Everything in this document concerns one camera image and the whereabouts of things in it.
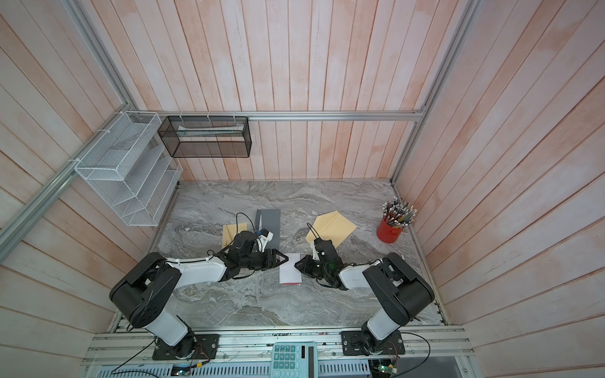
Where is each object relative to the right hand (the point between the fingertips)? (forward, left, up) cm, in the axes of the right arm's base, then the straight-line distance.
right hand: (296, 264), depth 91 cm
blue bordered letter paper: (+18, +17, 0) cm, 25 cm away
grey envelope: (+21, +12, 0) cm, 24 cm away
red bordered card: (-3, +3, -2) cm, 4 cm away
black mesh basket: (+49, +41, +26) cm, 69 cm away
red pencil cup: (+12, -37, +5) cm, 39 cm away
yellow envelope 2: (+19, -16, -1) cm, 25 cm away
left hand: (-2, +4, +4) cm, 6 cm away
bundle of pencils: (+13, -38, +16) cm, 43 cm away
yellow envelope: (+15, +29, +1) cm, 33 cm away
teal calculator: (-31, -1, +1) cm, 31 cm away
